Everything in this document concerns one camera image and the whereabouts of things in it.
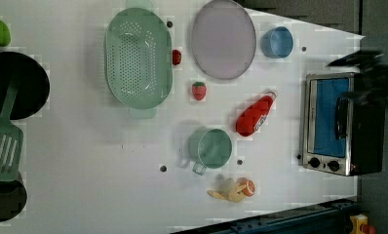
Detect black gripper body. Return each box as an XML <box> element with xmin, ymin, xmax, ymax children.
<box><xmin>358</xmin><ymin>62</ymin><xmax>388</xmax><ymax>106</ymax></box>

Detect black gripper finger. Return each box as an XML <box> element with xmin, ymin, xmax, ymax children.
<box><xmin>328</xmin><ymin>50</ymin><xmax>383</xmax><ymax>68</ymax></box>
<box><xmin>342</xmin><ymin>91</ymin><xmax>376</xmax><ymax>104</ymax></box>

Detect red ketchup bottle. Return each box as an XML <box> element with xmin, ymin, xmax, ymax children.
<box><xmin>235</xmin><ymin>92</ymin><xmax>277</xmax><ymax>137</ymax></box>

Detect silver toaster oven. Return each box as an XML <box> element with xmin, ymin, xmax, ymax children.
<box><xmin>302</xmin><ymin>72</ymin><xmax>385</xmax><ymax>176</ymax></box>

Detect blue cup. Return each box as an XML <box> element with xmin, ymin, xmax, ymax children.
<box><xmin>261</xmin><ymin>26</ymin><xmax>293</xmax><ymax>59</ymax></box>

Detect yellow red emergency button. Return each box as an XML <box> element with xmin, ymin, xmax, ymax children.
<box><xmin>349</xmin><ymin>214</ymin><xmax>376</xmax><ymax>234</ymax></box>

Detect lilac round plate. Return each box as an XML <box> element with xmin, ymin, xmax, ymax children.
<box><xmin>191</xmin><ymin>0</ymin><xmax>256</xmax><ymax>79</ymax></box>

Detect toy orange half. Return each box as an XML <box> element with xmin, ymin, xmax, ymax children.
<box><xmin>241</xmin><ymin>178</ymin><xmax>255</xmax><ymax>197</ymax></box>

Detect green mug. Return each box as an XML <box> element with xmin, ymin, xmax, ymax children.
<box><xmin>188</xmin><ymin>127</ymin><xmax>232</xmax><ymax>176</ymax></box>

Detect light red toy strawberry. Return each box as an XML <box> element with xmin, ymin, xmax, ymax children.
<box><xmin>191</xmin><ymin>82</ymin><xmax>207</xmax><ymax>100</ymax></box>

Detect peeled toy banana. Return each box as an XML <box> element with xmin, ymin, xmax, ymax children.
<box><xmin>207</xmin><ymin>178</ymin><xmax>246</xmax><ymax>203</ymax></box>

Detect dark red toy strawberry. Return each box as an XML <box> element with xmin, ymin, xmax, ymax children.
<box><xmin>172</xmin><ymin>50</ymin><xmax>181</xmax><ymax>65</ymax></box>

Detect green perforated colander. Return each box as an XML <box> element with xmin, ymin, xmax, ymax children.
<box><xmin>104</xmin><ymin>0</ymin><xmax>173</xmax><ymax>119</ymax></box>

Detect black frying pan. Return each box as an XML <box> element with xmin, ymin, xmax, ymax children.
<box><xmin>0</xmin><ymin>52</ymin><xmax>50</xmax><ymax>120</ymax></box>

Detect green slotted spatula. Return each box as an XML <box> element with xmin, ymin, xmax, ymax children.
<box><xmin>0</xmin><ymin>86</ymin><xmax>23</xmax><ymax>181</ymax></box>

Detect black pot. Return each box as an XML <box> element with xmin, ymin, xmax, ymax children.
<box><xmin>0</xmin><ymin>175</ymin><xmax>27</xmax><ymax>222</ymax></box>

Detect blue metal frame rail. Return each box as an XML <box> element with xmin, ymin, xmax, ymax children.
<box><xmin>174</xmin><ymin>199</ymin><xmax>360</xmax><ymax>234</ymax></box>

